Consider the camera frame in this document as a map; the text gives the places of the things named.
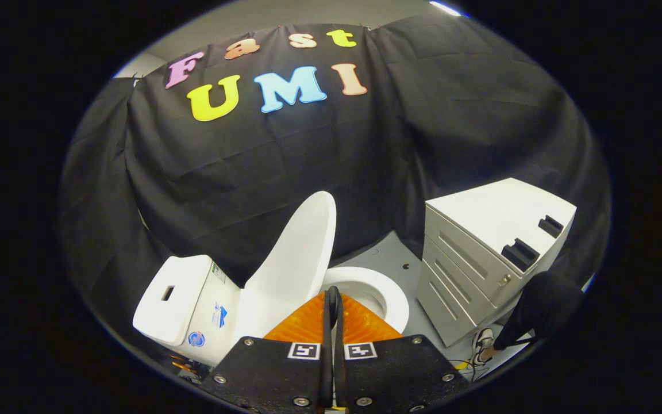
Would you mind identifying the black holder on cabinet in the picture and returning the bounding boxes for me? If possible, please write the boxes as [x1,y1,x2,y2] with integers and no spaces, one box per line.
[538,214,565,239]
[501,237,541,273]

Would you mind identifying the white toilet lid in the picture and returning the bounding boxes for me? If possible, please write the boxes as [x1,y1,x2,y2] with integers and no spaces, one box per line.
[244,191,338,340]

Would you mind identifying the person's white shoe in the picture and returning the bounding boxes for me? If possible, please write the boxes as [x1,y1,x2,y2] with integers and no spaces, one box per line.
[471,327,497,367]

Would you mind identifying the white toilet tank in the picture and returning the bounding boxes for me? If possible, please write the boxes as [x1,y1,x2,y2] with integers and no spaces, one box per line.
[132,255,243,367]

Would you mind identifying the grey drawer cabinet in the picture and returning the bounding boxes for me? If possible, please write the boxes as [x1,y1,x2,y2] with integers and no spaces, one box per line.
[415,178,578,348]

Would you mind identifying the thin black cables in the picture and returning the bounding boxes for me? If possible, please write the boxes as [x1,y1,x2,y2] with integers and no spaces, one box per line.
[451,358,490,382]

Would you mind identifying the person's leg in dark trousers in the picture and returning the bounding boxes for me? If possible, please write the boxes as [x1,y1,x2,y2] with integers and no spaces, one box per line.
[492,270,586,352]

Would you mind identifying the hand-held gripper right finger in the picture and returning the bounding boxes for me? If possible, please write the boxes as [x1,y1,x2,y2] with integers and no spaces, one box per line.
[336,286,470,412]

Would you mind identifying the black backdrop cloth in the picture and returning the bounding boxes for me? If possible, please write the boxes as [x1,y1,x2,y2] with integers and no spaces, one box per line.
[58,14,612,346]

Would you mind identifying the small ceiling light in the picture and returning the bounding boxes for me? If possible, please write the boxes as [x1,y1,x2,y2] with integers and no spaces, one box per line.
[429,0,465,18]

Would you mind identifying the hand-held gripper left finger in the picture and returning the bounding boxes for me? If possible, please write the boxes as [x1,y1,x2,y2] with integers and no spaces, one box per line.
[202,286,336,412]

